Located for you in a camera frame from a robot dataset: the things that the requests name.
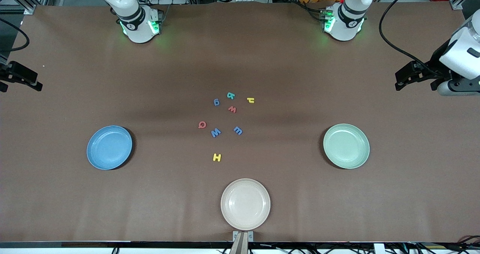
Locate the blue plate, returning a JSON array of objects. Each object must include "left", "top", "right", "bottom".
[{"left": 87, "top": 125, "right": 133, "bottom": 170}]

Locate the green plate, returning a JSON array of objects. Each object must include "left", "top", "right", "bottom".
[{"left": 323, "top": 123, "right": 370, "bottom": 169}]

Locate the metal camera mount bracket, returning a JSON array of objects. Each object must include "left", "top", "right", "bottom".
[{"left": 229, "top": 231, "right": 254, "bottom": 254}]

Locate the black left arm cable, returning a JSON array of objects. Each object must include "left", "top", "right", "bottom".
[{"left": 379, "top": 0, "right": 443, "bottom": 76}]

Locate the beige plate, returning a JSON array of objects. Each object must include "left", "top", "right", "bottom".
[{"left": 220, "top": 178, "right": 271, "bottom": 231}]

